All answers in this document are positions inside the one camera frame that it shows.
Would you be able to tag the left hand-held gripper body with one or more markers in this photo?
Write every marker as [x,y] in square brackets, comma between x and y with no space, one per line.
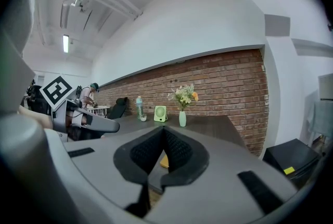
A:
[56,91]

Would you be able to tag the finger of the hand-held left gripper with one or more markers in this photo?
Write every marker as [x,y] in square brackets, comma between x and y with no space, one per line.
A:
[104,126]

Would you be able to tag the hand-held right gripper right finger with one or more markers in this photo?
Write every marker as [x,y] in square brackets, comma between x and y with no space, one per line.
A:
[221,191]

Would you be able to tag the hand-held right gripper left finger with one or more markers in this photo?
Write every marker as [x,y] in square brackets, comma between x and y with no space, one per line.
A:
[99,171]

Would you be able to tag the person's left forearm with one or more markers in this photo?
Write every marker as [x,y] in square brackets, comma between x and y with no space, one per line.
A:
[36,116]

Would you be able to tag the person's left hand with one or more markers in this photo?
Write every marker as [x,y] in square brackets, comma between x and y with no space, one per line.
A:
[75,120]

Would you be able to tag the white table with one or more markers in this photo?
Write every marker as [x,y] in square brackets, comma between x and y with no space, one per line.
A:
[100,109]

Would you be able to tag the black office chair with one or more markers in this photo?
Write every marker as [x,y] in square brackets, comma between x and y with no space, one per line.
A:
[36,101]

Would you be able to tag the teal water bottle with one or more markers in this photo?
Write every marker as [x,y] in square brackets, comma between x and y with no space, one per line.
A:
[140,107]

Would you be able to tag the short ceiling light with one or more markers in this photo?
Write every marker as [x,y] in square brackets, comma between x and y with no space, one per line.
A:
[65,43]

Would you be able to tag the green desk fan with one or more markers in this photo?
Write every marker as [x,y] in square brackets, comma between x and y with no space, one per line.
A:
[160,113]

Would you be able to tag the yellow sticker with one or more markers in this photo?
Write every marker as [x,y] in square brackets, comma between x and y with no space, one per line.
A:
[289,170]

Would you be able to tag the black cabinet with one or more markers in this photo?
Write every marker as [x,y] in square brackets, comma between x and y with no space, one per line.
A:
[288,155]

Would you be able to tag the pale green vase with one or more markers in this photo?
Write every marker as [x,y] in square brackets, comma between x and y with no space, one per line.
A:
[182,119]

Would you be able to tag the bunch of artificial flowers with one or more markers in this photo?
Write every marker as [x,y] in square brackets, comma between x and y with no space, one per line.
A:
[183,96]

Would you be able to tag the person's grey shirt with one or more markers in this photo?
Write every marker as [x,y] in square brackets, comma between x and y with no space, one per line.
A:
[26,9]

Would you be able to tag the grey tablecloth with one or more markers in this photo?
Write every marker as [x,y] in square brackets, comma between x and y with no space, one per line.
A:
[320,118]

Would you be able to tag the white box appliance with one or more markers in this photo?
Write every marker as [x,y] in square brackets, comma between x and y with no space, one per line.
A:
[326,87]

